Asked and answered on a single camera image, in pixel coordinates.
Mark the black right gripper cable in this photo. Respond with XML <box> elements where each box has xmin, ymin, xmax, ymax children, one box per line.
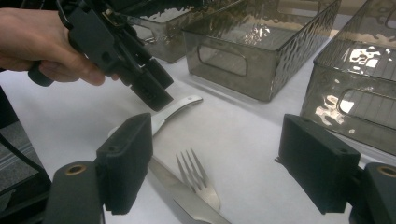
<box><xmin>0</xmin><ymin>133</ymin><xmax>49</xmax><ymax>179</ymax></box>

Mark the smoky clear plastic bin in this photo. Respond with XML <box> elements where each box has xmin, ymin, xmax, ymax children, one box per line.
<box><xmin>299</xmin><ymin>0</ymin><xmax>396</xmax><ymax>157</ymax></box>
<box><xmin>118</xmin><ymin>0</ymin><xmax>204</xmax><ymax>64</ymax></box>
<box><xmin>181</xmin><ymin>0</ymin><xmax>342</xmax><ymax>104</ymax></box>

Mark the white spoon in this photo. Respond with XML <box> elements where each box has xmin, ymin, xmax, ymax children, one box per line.
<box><xmin>107</xmin><ymin>94</ymin><xmax>205</xmax><ymax>138</ymax></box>

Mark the metal fork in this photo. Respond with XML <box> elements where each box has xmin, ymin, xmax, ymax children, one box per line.
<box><xmin>175</xmin><ymin>147</ymin><xmax>222</xmax><ymax>213</ymax></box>

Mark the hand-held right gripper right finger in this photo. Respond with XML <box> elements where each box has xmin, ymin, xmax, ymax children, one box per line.
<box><xmin>275</xmin><ymin>113</ymin><xmax>362</xmax><ymax>216</ymax></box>

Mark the metal table knife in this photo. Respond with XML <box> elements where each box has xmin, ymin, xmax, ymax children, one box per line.
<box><xmin>148</xmin><ymin>155</ymin><xmax>233</xmax><ymax>224</ymax></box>

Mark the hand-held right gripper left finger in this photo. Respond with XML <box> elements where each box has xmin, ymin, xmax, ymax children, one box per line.
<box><xmin>94</xmin><ymin>112</ymin><xmax>154</xmax><ymax>216</ymax></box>

